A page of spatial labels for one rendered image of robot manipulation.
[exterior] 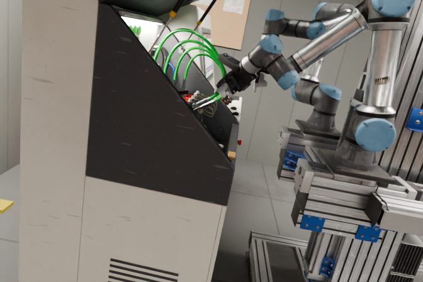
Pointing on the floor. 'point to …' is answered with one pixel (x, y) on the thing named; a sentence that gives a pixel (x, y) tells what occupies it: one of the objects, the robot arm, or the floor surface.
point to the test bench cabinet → (146, 235)
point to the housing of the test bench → (54, 124)
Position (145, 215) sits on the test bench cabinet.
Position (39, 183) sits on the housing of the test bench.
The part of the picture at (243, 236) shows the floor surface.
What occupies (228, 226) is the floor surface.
